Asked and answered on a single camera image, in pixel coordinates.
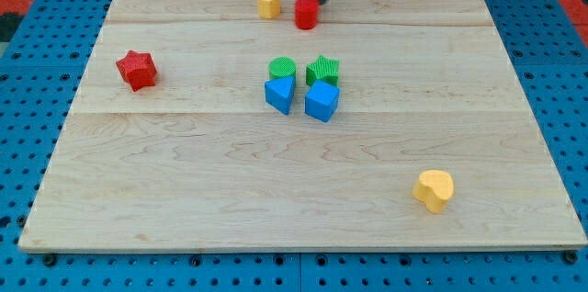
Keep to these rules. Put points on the red cylinder block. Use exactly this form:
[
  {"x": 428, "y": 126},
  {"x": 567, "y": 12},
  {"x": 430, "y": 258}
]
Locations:
[{"x": 306, "y": 14}]

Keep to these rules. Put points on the yellow hexagon block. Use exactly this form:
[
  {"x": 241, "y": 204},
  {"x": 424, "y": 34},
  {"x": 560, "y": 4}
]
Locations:
[{"x": 269, "y": 9}]

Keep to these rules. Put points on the blue triangle block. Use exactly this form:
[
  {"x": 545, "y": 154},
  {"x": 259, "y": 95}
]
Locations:
[{"x": 279, "y": 93}]

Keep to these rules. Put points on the blue cube block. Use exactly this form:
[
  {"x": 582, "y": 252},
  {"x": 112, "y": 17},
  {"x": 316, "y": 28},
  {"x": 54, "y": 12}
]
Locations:
[{"x": 321, "y": 101}]

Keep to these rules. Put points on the green cylinder block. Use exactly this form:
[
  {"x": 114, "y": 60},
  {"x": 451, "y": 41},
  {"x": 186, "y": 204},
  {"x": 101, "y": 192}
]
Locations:
[{"x": 281, "y": 67}]

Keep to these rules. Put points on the green star block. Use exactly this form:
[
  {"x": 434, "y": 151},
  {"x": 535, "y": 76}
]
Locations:
[{"x": 323, "y": 69}]

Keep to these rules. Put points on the wooden board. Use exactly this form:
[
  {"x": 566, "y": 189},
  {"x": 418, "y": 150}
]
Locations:
[{"x": 201, "y": 163}]

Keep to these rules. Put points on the yellow heart block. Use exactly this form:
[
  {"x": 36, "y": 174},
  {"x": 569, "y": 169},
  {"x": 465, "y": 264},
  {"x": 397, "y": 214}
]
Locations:
[{"x": 434, "y": 188}]

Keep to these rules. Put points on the red star block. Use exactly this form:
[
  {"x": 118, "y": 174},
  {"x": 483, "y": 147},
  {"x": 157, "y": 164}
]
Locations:
[{"x": 137, "y": 69}]

